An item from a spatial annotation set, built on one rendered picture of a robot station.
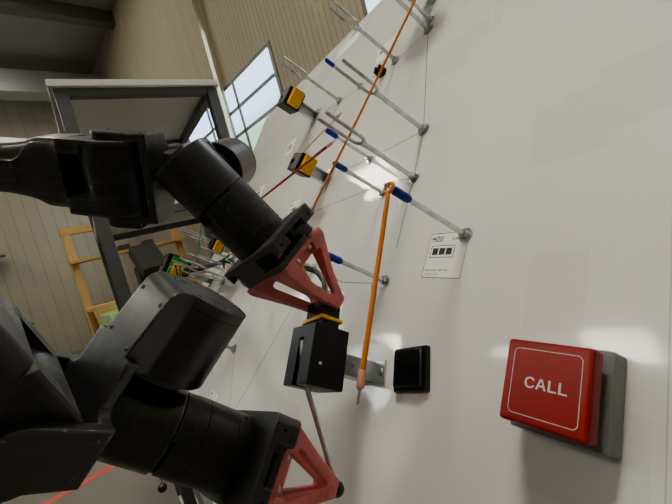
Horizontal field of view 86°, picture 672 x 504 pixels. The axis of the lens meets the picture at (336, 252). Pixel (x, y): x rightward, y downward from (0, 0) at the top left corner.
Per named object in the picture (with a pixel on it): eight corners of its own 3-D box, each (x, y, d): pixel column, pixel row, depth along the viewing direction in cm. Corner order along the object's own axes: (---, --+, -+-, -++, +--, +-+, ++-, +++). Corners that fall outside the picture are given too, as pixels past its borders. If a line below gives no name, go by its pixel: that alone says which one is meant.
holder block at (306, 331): (317, 393, 36) (282, 385, 34) (325, 337, 39) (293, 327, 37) (342, 392, 33) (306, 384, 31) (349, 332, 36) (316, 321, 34)
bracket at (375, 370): (356, 385, 39) (318, 376, 37) (358, 363, 41) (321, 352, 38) (385, 384, 36) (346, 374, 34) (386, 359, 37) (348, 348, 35)
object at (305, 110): (307, 112, 94) (277, 92, 90) (324, 107, 84) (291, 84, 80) (299, 128, 94) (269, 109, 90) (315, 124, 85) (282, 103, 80)
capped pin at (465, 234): (462, 245, 35) (380, 195, 29) (457, 235, 36) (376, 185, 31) (475, 235, 34) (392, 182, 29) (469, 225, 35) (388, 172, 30)
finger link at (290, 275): (327, 291, 42) (270, 234, 40) (368, 275, 37) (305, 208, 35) (298, 337, 38) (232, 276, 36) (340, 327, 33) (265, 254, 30)
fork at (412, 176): (421, 169, 45) (328, 104, 38) (418, 181, 44) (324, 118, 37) (409, 173, 46) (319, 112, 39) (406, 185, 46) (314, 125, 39)
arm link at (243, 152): (100, 227, 34) (79, 129, 30) (161, 197, 44) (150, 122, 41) (227, 234, 33) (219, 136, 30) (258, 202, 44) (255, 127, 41)
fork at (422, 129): (431, 121, 47) (345, 52, 40) (428, 133, 46) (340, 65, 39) (419, 127, 48) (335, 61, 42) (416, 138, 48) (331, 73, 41)
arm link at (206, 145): (134, 177, 31) (175, 130, 29) (172, 165, 37) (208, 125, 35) (197, 235, 32) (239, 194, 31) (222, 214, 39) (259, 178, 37)
